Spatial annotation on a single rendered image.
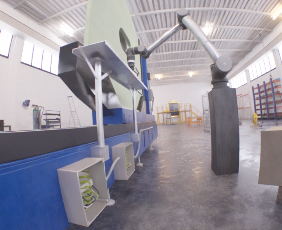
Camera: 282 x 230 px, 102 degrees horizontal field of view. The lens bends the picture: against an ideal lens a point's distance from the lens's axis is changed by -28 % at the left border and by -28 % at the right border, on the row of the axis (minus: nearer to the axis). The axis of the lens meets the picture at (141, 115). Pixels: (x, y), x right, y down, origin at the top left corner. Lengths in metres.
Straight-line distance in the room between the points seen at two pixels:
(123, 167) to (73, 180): 0.74
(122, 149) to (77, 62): 0.82
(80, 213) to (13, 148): 0.44
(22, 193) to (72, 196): 0.26
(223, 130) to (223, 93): 0.44
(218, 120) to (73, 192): 1.66
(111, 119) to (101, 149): 0.90
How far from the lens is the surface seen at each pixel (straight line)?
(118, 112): 1.88
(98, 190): 1.09
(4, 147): 0.66
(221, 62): 1.83
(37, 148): 0.76
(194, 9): 11.93
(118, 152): 1.42
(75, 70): 1.28
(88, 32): 1.76
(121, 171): 1.46
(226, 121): 1.97
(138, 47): 2.10
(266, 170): 1.38
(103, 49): 1.08
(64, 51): 1.42
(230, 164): 2.07
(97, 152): 1.07
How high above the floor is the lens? 0.72
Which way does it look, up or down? 2 degrees up
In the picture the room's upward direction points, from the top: 4 degrees counter-clockwise
